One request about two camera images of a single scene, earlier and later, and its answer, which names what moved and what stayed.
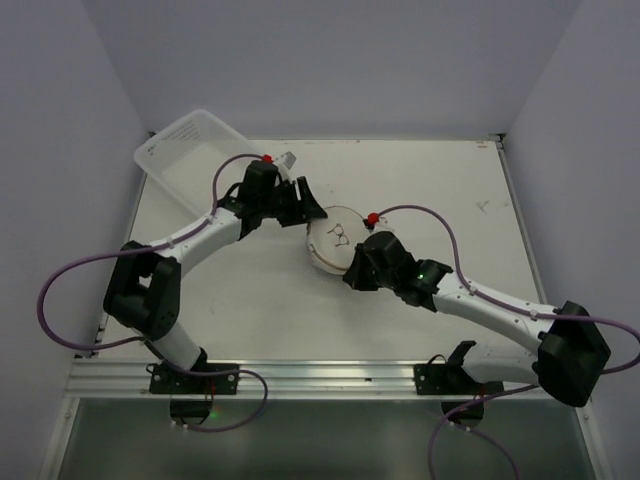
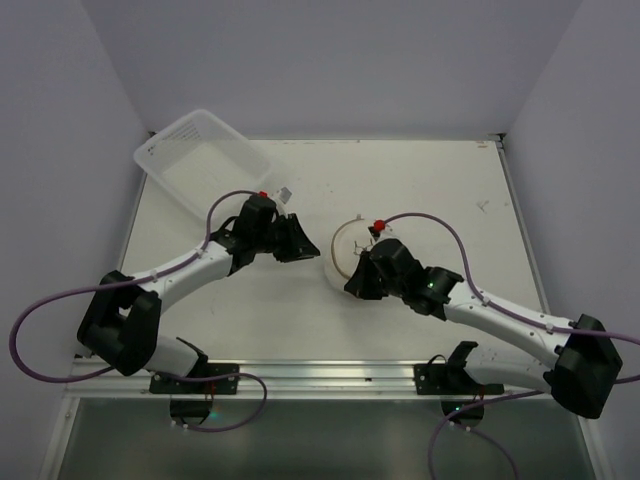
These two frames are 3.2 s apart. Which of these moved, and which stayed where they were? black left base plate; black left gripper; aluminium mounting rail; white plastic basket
Moved: black left gripper
Stayed: black left base plate; white plastic basket; aluminium mounting rail
